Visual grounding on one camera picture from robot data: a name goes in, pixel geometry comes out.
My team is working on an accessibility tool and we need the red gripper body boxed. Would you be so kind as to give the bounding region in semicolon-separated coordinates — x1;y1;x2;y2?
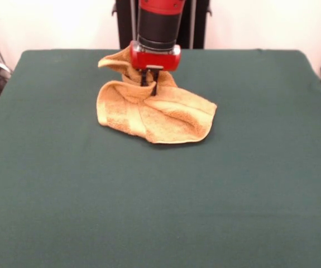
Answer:
129;40;182;72

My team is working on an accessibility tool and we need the tan terry towel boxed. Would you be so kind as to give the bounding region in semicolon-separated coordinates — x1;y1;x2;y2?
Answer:
97;46;217;145

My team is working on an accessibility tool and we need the dark green tablecloth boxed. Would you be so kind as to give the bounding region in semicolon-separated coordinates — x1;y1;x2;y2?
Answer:
0;49;321;268

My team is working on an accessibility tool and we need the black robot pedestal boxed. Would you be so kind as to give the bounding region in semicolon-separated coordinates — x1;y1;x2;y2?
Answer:
111;0;213;50

